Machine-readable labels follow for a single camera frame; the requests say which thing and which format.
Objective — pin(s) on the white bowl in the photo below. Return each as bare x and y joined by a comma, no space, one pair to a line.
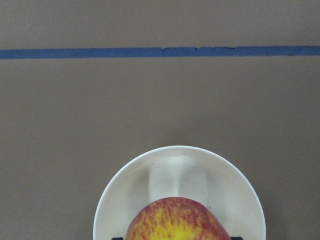
180,171

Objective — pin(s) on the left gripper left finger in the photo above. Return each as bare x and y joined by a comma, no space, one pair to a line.
117,238

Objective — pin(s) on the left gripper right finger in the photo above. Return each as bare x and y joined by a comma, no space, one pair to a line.
236,238

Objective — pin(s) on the horizontal blue tape line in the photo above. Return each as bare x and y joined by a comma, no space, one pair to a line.
160,52

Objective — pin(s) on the red yellow apple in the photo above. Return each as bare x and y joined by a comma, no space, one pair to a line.
176,218

